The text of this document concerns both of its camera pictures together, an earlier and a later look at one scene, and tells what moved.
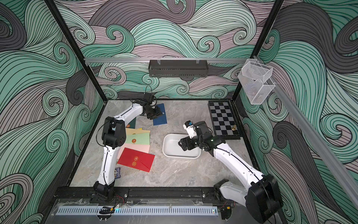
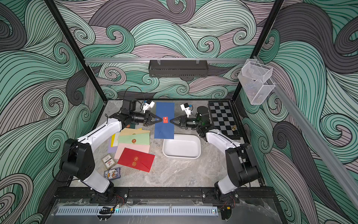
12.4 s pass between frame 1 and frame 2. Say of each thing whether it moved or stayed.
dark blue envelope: moved
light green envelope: stayed
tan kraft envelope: stayed
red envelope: stayed
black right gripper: moved
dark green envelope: stayed
